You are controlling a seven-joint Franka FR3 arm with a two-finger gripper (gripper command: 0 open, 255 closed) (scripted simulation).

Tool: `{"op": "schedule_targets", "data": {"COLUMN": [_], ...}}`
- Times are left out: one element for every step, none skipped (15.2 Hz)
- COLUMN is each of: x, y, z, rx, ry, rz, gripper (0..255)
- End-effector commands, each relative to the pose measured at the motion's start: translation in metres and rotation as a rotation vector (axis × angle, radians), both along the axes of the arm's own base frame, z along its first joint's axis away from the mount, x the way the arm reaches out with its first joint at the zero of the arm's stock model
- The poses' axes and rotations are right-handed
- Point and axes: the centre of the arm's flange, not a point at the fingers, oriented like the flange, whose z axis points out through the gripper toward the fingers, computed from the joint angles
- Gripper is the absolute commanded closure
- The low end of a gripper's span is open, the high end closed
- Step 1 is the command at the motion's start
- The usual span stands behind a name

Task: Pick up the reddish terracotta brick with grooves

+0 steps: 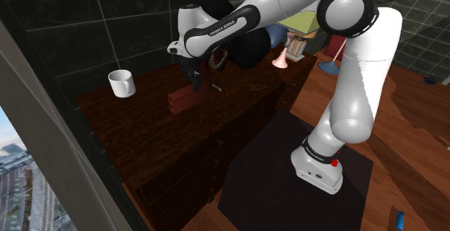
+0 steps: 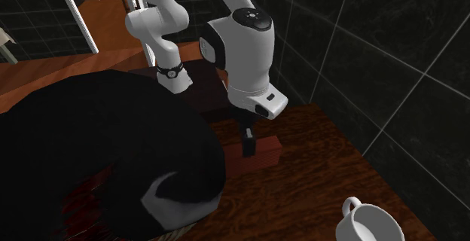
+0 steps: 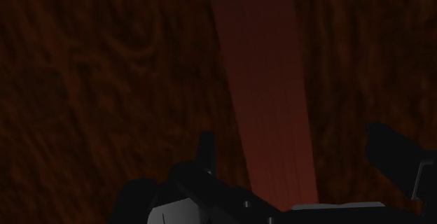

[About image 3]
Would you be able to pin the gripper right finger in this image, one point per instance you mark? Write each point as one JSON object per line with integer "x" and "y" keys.
{"x": 392, "y": 155}

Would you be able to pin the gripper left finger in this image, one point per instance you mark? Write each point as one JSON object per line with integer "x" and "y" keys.
{"x": 204, "y": 185}

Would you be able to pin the red robot stand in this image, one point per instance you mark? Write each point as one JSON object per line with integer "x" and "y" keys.
{"x": 266, "y": 90}

